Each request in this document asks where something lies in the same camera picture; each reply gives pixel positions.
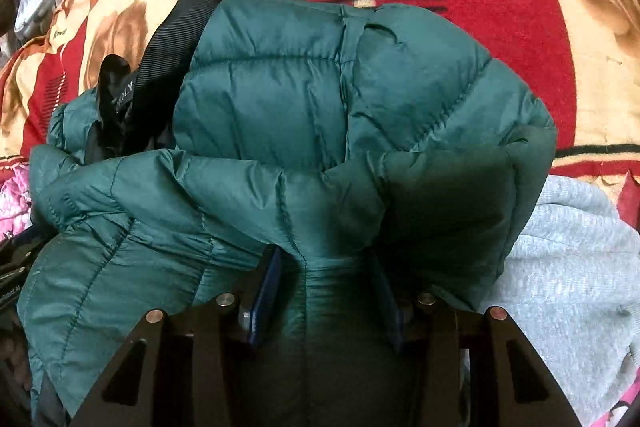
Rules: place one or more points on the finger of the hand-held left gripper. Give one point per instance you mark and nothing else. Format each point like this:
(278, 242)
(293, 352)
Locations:
(12, 267)

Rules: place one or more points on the red orange checkered quilt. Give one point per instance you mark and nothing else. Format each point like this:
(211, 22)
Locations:
(450, 57)

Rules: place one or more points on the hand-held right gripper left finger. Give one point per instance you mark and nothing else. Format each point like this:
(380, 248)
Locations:
(265, 294)

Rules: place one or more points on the pink penguin blanket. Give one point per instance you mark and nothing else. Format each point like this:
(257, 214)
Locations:
(12, 202)

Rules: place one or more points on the green puffer jacket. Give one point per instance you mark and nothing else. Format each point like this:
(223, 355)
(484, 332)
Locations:
(280, 117)

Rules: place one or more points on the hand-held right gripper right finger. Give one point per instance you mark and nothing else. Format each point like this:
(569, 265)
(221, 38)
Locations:
(391, 307)

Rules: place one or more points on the grey knit cloth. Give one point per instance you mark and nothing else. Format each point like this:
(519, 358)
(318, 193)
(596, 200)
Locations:
(560, 287)

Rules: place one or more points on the clear plastic bag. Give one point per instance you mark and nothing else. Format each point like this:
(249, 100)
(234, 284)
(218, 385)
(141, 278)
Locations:
(35, 9)

